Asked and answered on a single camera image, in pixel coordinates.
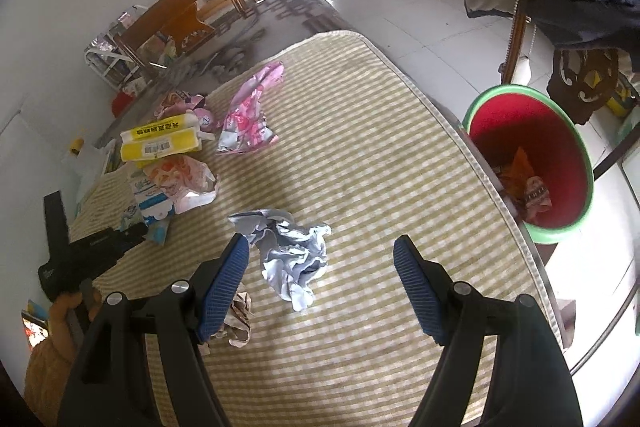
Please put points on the red patterned wrapper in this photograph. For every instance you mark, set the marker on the red patterned wrapper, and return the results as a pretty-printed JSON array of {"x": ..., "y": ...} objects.
[{"x": 175, "y": 104}]

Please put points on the wooden dining chair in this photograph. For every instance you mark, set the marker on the wooden dining chair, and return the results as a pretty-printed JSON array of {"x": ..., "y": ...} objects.
[{"x": 175, "y": 12}]

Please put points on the pink foil wrapper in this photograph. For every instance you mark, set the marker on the pink foil wrapper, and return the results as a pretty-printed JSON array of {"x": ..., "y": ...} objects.
[{"x": 247, "y": 112}]

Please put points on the orange plastic bag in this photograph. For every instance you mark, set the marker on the orange plastic bag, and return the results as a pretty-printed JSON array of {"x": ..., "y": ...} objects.
[{"x": 520, "y": 169}]

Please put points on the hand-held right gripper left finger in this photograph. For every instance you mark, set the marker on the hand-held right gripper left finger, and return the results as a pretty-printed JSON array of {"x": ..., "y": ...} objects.
[{"x": 225, "y": 287}]

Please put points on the blue-white carton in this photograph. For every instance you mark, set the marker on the blue-white carton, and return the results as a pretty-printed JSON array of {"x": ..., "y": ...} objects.
[{"x": 150, "y": 202}]

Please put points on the brown paper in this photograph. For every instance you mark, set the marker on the brown paper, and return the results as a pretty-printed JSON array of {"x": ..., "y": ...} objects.
[{"x": 241, "y": 322}]

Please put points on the yellow plastic packet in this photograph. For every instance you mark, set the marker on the yellow plastic packet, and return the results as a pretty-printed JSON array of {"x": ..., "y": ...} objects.
[{"x": 160, "y": 142}]

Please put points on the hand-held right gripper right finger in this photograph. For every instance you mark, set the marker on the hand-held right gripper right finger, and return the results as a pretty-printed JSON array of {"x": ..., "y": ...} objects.
[{"x": 415, "y": 292}]

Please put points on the red bin with green rim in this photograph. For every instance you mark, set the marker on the red bin with green rim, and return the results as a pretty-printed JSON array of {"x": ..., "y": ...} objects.
[{"x": 550, "y": 142}]

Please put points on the person's left forearm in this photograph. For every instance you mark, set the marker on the person's left forearm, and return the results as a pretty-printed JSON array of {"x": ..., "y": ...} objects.
[{"x": 47, "y": 377}]

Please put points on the light blue paper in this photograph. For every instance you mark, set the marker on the light blue paper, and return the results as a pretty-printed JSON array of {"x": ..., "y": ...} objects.
[{"x": 290, "y": 257}]

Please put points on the yellow white striped mat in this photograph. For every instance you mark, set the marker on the yellow white striped mat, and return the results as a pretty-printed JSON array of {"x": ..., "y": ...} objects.
[{"x": 360, "y": 157}]

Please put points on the yellow toy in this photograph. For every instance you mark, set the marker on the yellow toy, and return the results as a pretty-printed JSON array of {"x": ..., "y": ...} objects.
[{"x": 76, "y": 146}]

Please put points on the white orange printed bag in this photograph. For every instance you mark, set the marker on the white orange printed bag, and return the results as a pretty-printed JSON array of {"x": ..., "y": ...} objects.
[{"x": 180, "y": 174}]

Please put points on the white metal rack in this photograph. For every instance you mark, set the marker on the white metal rack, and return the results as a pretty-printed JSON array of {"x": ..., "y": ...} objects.
[{"x": 107, "y": 59}]

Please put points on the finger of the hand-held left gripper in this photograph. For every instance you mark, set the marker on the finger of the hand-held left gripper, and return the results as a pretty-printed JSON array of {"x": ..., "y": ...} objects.
[{"x": 131, "y": 237}]

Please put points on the person's left hand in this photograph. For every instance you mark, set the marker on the person's left hand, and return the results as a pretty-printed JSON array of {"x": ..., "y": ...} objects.
[{"x": 65, "y": 314}]

